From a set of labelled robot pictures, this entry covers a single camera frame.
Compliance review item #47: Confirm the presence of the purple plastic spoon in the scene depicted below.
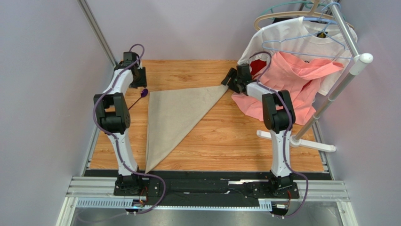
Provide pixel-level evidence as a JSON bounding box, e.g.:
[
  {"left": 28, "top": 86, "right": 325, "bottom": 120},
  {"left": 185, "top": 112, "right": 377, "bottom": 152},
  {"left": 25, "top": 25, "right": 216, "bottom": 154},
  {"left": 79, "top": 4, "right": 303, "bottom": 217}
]
[{"left": 128, "top": 89, "right": 149, "bottom": 110}]

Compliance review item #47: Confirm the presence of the beige cloth napkin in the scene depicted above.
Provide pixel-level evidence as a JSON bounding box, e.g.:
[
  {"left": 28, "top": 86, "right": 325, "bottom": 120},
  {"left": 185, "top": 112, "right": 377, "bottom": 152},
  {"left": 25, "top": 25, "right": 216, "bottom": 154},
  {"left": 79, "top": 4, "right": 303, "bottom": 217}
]
[{"left": 145, "top": 85, "right": 228, "bottom": 173}]

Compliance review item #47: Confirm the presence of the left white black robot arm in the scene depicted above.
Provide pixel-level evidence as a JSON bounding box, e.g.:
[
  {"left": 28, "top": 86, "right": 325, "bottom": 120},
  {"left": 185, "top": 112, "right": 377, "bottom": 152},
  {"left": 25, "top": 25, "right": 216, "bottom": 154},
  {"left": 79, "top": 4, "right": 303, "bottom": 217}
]
[{"left": 92, "top": 59, "right": 144, "bottom": 196}]

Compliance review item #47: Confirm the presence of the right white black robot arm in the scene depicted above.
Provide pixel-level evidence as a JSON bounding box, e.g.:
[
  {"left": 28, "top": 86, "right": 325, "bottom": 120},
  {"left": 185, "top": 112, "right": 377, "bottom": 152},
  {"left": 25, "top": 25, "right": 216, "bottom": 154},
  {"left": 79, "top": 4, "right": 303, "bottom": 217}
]
[{"left": 221, "top": 64, "right": 299, "bottom": 198}]

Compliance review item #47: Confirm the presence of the red garment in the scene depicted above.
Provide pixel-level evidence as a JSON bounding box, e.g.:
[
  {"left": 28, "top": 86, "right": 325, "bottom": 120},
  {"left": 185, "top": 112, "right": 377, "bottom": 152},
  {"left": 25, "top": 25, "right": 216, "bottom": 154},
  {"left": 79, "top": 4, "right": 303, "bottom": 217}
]
[{"left": 249, "top": 59, "right": 267, "bottom": 77}]

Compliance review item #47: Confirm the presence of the pink pleated garment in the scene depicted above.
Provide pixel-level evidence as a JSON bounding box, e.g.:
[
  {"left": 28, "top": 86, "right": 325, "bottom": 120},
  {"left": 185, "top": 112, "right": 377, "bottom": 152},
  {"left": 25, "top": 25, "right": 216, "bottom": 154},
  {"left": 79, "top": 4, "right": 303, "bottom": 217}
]
[{"left": 245, "top": 52, "right": 344, "bottom": 125}]

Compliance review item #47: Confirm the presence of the black garment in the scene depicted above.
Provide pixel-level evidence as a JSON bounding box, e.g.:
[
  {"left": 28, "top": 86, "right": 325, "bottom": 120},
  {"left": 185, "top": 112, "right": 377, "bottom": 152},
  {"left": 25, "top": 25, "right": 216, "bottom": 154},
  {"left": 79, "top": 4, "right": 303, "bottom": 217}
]
[{"left": 273, "top": 17, "right": 293, "bottom": 24}]

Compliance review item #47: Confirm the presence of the white t-shirt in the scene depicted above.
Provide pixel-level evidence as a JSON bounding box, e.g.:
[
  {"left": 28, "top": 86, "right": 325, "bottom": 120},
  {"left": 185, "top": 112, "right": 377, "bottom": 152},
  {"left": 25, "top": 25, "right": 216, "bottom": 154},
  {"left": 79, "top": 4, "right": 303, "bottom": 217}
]
[{"left": 237, "top": 16, "right": 358, "bottom": 97}]

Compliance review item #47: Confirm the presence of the beige wooden hanger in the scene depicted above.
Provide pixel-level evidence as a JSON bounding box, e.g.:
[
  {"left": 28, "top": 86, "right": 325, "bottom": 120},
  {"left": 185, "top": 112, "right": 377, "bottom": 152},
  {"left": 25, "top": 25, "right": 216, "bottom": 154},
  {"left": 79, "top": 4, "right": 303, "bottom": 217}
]
[{"left": 254, "top": 0, "right": 354, "bottom": 31}]

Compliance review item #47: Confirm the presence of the green hanger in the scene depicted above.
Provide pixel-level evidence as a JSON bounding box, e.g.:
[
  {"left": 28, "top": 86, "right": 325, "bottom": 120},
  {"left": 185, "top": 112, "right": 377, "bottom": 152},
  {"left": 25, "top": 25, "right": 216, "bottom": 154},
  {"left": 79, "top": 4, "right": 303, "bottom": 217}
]
[{"left": 259, "top": 0, "right": 330, "bottom": 16}]

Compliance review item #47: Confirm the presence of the white metal clothes rack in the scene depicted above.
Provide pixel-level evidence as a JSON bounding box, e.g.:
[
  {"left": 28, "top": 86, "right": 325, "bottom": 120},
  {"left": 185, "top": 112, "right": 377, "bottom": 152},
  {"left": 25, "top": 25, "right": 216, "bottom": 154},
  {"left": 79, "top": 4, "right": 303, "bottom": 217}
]
[{"left": 257, "top": 0, "right": 374, "bottom": 153}]

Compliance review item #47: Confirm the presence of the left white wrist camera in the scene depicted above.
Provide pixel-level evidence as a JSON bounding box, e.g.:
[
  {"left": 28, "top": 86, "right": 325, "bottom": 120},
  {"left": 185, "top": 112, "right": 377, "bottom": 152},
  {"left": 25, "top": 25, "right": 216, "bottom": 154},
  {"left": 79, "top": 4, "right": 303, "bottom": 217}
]
[{"left": 122, "top": 51, "right": 142, "bottom": 68}]

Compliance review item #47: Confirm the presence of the aluminium frame post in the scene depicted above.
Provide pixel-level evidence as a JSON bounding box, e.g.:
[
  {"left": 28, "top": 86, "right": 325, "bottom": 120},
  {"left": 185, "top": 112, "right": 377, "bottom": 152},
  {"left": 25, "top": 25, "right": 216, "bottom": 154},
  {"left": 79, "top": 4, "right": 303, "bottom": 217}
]
[{"left": 77, "top": 0, "right": 117, "bottom": 66}]

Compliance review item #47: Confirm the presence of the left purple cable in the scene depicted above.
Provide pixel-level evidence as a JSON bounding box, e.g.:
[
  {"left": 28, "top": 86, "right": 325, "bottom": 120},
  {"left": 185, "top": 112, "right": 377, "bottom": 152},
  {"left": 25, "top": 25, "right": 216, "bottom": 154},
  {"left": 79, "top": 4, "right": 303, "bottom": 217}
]
[{"left": 92, "top": 43, "right": 167, "bottom": 215}]

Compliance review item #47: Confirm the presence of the blue wire hanger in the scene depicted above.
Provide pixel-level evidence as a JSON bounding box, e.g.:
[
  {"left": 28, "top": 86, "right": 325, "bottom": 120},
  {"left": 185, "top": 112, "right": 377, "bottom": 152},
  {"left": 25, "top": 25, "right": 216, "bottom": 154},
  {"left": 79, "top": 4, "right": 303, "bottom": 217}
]
[{"left": 261, "top": 2, "right": 353, "bottom": 60}]

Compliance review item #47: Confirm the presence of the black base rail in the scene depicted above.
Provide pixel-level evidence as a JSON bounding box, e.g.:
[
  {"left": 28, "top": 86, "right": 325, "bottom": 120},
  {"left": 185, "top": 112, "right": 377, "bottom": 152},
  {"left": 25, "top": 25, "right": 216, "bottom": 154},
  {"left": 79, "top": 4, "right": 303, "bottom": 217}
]
[{"left": 84, "top": 169, "right": 331, "bottom": 207}]

